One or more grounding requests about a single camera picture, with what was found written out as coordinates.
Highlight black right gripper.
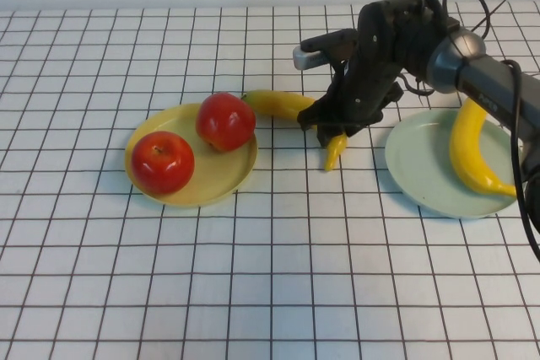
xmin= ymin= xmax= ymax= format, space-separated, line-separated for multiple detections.
xmin=297 ymin=51 xmax=404 ymax=150

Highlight yellow banana with green tip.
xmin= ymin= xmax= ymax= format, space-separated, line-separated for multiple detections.
xmin=241 ymin=89 xmax=350 ymax=173

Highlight red plastic apple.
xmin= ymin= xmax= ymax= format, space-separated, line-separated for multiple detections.
xmin=196 ymin=92 xmax=257 ymax=153
xmin=131 ymin=131 xmax=196 ymax=196

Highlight yellow plastic banana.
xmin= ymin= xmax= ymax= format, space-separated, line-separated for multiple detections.
xmin=449 ymin=97 xmax=519 ymax=199

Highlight light blue plastic plate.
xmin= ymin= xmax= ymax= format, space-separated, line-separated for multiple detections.
xmin=384 ymin=109 xmax=524 ymax=221

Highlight yellow plastic plate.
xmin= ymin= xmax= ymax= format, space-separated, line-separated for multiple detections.
xmin=124 ymin=102 xmax=259 ymax=208

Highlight white grid tablecloth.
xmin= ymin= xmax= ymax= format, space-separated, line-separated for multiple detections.
xmin=0 ymin=1 xmax=540 ymax=360

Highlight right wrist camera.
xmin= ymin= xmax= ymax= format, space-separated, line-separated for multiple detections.
xmin=292 ymin=28 xmax=359 ymax=71

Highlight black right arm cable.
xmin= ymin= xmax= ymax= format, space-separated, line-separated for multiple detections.
xmin=396 ymin=0 xmax=540 ymax=262

